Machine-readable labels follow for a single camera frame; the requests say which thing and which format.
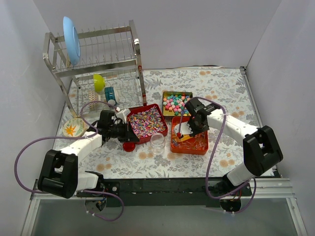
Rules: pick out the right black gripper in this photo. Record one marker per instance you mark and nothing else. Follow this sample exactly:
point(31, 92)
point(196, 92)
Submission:
point(195, 128)

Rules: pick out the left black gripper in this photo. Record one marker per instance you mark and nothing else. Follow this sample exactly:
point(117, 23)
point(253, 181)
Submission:
point(126, 131)

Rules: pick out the orange tray clear lollipops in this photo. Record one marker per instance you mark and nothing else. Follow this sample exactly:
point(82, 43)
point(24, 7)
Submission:
point(198, 145)

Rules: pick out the red tray swirl lollipops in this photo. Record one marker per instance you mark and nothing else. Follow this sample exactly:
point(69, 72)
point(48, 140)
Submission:
point(146, 121)

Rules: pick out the yellow plastic scoop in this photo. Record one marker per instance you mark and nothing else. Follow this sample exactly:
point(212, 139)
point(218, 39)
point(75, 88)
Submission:
point(183, 137)

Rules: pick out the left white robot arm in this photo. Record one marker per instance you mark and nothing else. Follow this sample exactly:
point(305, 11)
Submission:
point(60, 172)

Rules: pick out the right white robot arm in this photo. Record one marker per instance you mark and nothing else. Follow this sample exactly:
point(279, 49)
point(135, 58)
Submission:
point(261, 149)

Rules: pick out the dark tin star candies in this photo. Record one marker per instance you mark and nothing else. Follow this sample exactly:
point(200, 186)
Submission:
point(173, 103)

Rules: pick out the red jar lid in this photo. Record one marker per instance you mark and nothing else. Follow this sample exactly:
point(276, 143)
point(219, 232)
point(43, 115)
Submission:
point(129, 147)

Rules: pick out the floral painted small plate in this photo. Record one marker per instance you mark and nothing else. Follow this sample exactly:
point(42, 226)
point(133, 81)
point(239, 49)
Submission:
point(74, 127)

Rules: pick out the teal white cup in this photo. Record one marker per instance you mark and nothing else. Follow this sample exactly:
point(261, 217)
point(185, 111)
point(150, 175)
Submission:
point(111, 95)

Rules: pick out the patterned beige cup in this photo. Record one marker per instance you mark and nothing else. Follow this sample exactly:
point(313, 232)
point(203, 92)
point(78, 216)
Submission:
point(93, 96)

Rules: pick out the lime green bowl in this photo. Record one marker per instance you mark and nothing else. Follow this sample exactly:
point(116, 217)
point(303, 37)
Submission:
point(99, 83)

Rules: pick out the clear glass jar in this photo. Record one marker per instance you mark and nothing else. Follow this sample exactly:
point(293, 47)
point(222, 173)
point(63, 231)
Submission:
point(157, 143)

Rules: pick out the steel dish rack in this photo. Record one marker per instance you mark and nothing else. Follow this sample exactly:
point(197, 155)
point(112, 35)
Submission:
point(113, 53)

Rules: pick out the blue plate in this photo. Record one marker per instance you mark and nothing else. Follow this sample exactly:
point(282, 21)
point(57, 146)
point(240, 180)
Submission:
point(71, 40)

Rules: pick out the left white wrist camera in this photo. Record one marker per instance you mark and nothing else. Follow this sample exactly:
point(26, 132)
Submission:
point(122, 114)

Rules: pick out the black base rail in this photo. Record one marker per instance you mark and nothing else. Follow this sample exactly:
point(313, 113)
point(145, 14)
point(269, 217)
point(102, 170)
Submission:
point(166, 191)

